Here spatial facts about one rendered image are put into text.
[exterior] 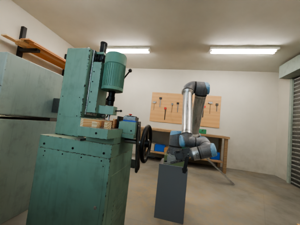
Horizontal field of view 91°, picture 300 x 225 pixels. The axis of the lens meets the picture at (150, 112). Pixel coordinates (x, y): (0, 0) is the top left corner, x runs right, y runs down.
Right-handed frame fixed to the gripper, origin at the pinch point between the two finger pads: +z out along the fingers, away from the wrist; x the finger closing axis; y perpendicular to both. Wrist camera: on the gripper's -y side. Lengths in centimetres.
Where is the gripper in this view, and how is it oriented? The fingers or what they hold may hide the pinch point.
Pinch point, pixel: (165, 162)
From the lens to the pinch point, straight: 116.1
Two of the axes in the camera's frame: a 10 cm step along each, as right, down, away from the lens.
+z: -9.5, 2.6, 1.8
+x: -2.1, -0.9, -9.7
